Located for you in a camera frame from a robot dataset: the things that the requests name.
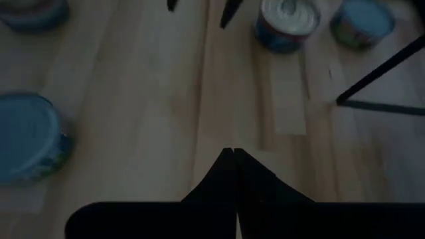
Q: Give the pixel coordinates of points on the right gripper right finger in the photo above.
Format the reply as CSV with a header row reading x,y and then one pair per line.
x,y
262,196

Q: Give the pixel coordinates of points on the blue label salmon can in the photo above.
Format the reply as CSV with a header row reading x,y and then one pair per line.
x,y
285,20

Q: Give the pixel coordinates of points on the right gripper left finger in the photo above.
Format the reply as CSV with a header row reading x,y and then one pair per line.
x,y
216,192

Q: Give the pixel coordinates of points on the wooden shelf black metal legs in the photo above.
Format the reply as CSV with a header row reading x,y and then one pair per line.
x,y
382,69

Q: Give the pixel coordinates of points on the green label tuna can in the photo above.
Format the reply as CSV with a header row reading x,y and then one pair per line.
x,y
30,139
362,23
33,16

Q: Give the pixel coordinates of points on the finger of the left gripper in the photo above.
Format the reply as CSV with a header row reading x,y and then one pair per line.
x,y
230,11
172,5

